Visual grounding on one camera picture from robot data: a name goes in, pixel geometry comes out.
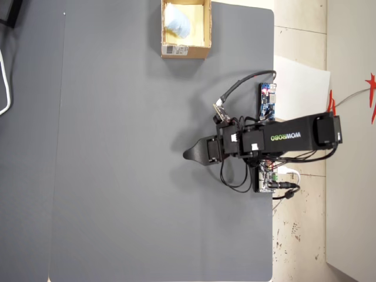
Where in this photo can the light blue foam block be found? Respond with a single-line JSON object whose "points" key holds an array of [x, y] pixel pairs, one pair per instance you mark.
{"points": [[176, 22]]}

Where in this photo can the black flat object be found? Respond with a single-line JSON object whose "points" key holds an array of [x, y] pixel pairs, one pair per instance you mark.
{"points": [[8, 11]]}

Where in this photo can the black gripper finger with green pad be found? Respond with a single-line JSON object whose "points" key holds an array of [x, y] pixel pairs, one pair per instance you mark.
{"points": [[199, 147], [199, 159]]}

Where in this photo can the red tape strip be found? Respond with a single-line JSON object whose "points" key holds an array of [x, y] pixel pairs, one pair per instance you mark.
{"points": [[332, 102]]}

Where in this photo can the grey textured mat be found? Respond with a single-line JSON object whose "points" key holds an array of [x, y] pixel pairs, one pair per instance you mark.
{"points": [[132, 147], [29, 176]]}

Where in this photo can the open cardboard box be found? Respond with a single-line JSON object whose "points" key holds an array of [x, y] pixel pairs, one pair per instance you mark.
{"points": [[199, 53]]}

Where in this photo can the large white paper sheet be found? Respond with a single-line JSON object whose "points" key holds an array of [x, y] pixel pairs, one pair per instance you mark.
{"points": [[299, 88]]}

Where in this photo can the small camera circuit board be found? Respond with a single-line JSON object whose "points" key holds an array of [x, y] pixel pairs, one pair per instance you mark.
{"points": [[222, 113]]}

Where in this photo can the white motor driver board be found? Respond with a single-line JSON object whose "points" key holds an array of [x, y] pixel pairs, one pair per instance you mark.
{"points": [[264, 182]]}

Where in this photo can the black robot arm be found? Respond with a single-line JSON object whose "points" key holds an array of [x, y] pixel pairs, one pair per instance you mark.
{"points": [[293, 136]]}

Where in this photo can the blue circuit board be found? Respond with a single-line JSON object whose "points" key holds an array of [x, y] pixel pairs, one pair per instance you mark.
{"points": [[265, 102]]}

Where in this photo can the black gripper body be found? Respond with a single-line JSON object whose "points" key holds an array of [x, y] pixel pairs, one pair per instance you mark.
{"points": [[213, 150]]}

